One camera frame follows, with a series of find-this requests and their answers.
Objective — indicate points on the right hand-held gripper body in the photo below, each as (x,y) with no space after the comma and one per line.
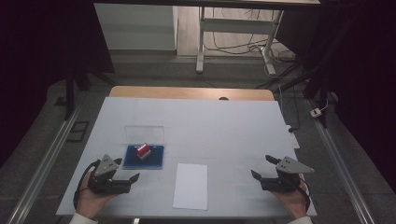
(285,179)

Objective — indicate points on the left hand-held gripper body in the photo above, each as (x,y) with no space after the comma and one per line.
(104,182)

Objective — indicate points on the red and white stamp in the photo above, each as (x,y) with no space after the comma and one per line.
(144,151)

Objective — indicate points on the blue ink pad case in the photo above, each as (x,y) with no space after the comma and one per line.
(155,160)

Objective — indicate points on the person's right hand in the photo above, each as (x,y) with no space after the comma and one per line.
(292,200)

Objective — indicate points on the person's left hand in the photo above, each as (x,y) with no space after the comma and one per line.
(90,200)

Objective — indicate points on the white paper sheet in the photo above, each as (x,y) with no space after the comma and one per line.
(190,186)

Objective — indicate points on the small white adapter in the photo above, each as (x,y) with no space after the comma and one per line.
(316,112)

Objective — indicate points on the large white table board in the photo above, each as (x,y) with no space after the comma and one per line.
(202,130)

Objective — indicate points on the black table grommet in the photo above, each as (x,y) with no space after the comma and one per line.
(223,98)

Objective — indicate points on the black metal stand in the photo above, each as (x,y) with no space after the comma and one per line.
(317,84)
(70,90)

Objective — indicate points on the wooden table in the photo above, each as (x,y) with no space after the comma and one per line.
(186,92)

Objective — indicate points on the white metal stand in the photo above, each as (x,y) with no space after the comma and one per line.
(236,47)

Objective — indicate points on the black curtain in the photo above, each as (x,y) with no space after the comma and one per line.
(367,77)
(37,62)

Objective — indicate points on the white partition panel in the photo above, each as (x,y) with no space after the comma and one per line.
(137,28)

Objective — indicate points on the white-legged desk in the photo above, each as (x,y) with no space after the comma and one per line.
(236,25)

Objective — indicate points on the black floor frame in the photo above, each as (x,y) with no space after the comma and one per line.
(77,140)

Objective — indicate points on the aluminium floor rail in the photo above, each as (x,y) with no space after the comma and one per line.
(46,163)
(339,161)

